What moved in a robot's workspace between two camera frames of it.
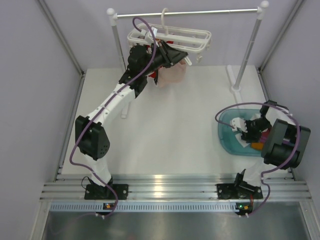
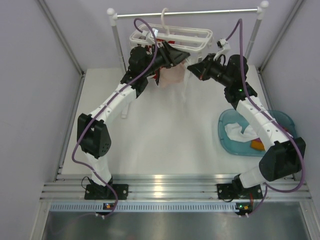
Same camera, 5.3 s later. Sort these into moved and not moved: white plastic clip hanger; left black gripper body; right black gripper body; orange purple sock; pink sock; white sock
Moved: white sock; right black gripper body
Not moved: pink sock; orange purple sock; white plastic clip hanger; left black gripper body
